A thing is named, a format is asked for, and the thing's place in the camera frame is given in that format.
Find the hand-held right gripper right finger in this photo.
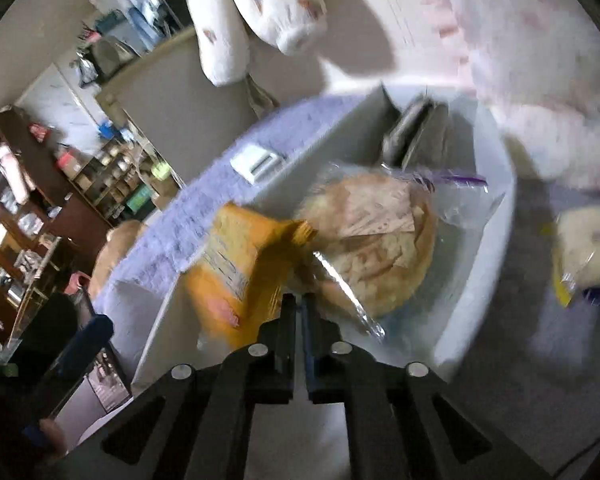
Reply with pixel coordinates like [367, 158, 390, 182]
[300, 292, 551, 480]

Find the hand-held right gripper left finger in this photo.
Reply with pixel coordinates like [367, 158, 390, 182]
[62, 294, 297, 480]

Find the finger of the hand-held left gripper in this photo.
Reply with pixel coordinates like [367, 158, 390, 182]
[40, 313, 116, 411]

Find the yellow snack bag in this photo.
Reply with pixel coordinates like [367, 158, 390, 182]
[187, 202, 318, 351]

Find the glass jar with metal lid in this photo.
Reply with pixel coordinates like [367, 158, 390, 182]
[381, 97, 451, 171]

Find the person's left hand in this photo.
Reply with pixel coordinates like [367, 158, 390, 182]
[37, 419, 72, 457]

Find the golden dog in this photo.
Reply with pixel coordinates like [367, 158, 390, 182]
[87, 220, 148, 301]

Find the purple fluffy blanket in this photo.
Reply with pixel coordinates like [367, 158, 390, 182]
[92, 92, 376, 311]

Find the shoe rack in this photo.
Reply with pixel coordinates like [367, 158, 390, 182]
[72, 135, 181, 221]

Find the white power bank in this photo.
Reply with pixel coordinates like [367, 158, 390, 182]
[230, 144, 286, 185]

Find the dark wooden shelf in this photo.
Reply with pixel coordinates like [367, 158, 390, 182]
[0, 105, 111, 356]

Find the yellow white snack packet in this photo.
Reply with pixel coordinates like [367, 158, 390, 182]
[540, 207, 600, 308]

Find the pastel dotted ruffled pillow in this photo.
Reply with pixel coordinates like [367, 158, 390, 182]
[410, 0, 600, 196]

